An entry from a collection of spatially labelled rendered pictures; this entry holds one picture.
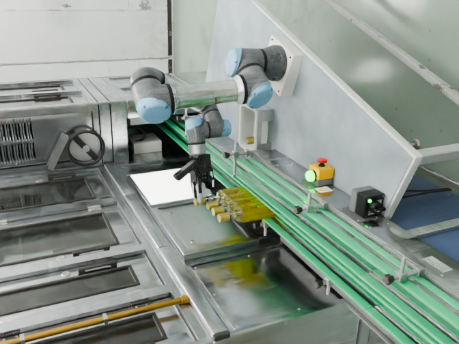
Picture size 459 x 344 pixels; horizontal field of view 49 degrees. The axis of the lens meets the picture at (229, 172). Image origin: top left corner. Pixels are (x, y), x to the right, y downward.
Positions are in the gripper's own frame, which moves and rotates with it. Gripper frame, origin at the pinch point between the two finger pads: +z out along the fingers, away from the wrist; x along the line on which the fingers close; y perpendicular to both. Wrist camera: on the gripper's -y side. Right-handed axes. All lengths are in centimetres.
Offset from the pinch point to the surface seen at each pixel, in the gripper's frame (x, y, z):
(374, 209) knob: -69, 37, -2
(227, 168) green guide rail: 19.7, 23.9, -9.3
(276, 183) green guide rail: -25.7, 24.7, -7.0
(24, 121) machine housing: 90, -60, -39
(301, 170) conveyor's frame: -21.8, 39.3, -9.9
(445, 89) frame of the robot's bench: -44, 98, -39
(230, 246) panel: -15.6, 7.0, 17.6
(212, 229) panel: -0.5, 5.8, 13.6
